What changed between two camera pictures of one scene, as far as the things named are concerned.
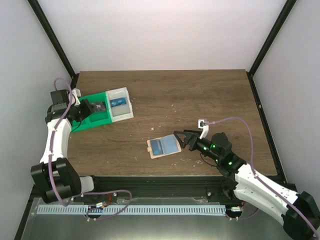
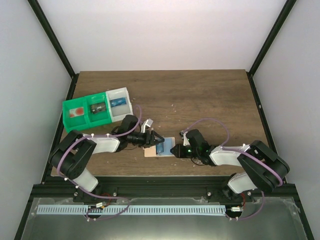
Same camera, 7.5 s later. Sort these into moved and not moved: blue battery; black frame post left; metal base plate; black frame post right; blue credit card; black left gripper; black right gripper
Moved: black right gripper; blue battery; black left gripper
Not moved: black frame post left; blue credit card; black frame post right; metal base plate
